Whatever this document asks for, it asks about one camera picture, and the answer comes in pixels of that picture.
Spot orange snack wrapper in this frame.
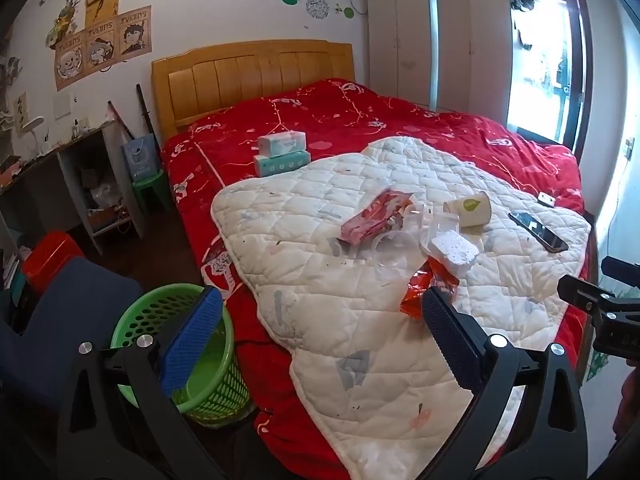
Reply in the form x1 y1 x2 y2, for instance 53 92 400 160
399 256 460 320

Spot white foam block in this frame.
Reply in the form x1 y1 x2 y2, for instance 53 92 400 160
427 230 480 271

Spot clear plastic container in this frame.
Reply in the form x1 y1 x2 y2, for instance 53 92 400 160
401 203 459 254

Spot white paper cup green leaf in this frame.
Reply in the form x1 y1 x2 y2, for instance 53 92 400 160
442 192 492 229

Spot pink red snack wrapper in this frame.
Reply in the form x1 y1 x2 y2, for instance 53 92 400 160
340 188 411 246

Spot clear plastic round lid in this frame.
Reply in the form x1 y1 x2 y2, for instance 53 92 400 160
371 231 425 281

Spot green perforated trash basket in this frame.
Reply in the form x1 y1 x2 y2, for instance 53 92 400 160
111 283 250 428

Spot person's right hand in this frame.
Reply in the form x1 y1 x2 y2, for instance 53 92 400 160
613 368 640 440

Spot black smartphone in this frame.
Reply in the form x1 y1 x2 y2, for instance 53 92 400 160
509 211 568 254

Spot blue fabric chair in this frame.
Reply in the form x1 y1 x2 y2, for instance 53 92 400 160
1 257 142 408

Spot small white black device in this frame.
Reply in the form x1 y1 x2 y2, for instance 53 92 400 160
537 192 555 208

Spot white quilted blanket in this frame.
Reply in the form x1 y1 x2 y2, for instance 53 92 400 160
212 136 590 479

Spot red plastic box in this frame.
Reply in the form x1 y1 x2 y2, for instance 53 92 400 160
22 231 85 296

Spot green plastic stool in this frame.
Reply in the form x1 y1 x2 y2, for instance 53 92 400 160
132 170 172 214

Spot white desk shelf unit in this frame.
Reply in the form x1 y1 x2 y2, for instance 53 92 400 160
1 120 145 257

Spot blue paper bag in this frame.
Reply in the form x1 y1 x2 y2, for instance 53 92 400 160
122 134 160 182

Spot teal tissue pack bottom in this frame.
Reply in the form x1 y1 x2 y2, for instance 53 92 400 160
254 151 311 178

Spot white tissue pack top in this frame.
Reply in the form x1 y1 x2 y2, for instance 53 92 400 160
257 130 306 158

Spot red sword stick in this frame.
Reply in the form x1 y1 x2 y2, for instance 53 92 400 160
107 100 136 141

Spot black sword stick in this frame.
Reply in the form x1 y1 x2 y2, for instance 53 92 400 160
136 84 160 154

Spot red patterned bed quilt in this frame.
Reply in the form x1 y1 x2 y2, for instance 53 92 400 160
162 78 585 479

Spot white desk lamp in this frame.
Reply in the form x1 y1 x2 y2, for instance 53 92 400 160
21 116 46 157

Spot wooden headboard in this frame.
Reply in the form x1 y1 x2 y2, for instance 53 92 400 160
151 39 356 143

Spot white wardrobe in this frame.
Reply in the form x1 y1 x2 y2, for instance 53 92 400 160
368 0 513 126

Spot anime wanted posters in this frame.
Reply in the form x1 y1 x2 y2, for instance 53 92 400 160
46 0 152 91

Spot wall socket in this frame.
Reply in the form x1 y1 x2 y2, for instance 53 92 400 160
624 138 634 160

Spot window with dark frame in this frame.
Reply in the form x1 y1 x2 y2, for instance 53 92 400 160
508 0 593 158

